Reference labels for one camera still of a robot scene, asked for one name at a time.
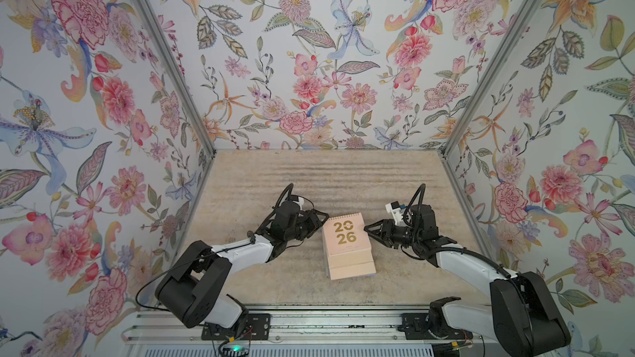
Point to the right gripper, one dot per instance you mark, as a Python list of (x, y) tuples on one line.
[(386, 235)]

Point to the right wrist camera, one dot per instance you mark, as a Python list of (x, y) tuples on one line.
[(396, 210)]

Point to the corner aluminium post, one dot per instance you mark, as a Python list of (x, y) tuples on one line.
[(152, 24), (497, 63)]

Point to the left corner aluminium post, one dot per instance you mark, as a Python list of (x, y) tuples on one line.
[(152, 24)]

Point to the peach desk calendar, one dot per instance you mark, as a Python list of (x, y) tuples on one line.
[(347, 247)]

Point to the right corner aluminium post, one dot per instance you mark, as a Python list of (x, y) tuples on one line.
[(497, 63)]

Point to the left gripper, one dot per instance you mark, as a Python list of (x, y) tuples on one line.
[(312, 221)]

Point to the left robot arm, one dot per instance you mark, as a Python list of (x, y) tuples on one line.
[(192, 290)]

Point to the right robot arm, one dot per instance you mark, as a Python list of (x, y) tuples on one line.
[(521, 314)]

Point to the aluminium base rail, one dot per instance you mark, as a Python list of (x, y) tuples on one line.
[(290, 324)]

